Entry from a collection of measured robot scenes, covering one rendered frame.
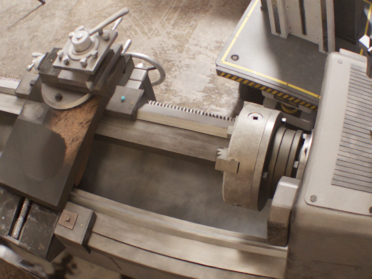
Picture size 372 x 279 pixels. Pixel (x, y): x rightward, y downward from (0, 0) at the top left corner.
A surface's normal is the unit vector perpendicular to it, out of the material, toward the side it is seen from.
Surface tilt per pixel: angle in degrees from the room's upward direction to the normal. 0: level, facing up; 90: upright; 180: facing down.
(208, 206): 11
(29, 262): 0
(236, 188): 67
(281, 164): 30
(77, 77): 0
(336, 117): 0
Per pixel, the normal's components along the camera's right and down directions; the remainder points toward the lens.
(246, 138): -0.21, -0.36
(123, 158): -0.26, -0.55
